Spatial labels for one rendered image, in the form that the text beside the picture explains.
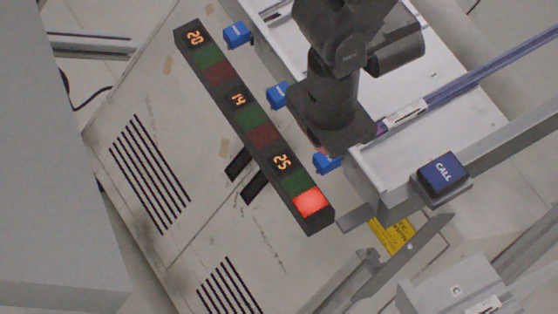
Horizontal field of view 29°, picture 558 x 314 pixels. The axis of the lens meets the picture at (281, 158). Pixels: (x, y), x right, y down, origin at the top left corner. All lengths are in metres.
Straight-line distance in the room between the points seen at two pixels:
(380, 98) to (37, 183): 0.46
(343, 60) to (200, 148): 0.87
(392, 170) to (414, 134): 0.06
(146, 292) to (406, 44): 1.06
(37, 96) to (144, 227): 0.80
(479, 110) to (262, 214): 0.57
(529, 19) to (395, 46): 2.28
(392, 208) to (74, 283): 0.41
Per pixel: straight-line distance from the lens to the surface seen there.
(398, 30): 1.13
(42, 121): 1.24
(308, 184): 1.33
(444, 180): 1.28
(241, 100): 1.39
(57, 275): 1.09
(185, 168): 1.95
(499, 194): 1.80
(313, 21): 1.07
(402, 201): 1.30
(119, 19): 2.75
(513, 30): 3.43
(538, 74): 3.39
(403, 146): 1.35
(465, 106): 1.39
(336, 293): 1.39
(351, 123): 1.21
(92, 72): 2.50
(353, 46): 1.07
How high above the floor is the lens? 1.32
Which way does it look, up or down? 29 degrees down
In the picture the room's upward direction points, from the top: 41 degrees clockwise
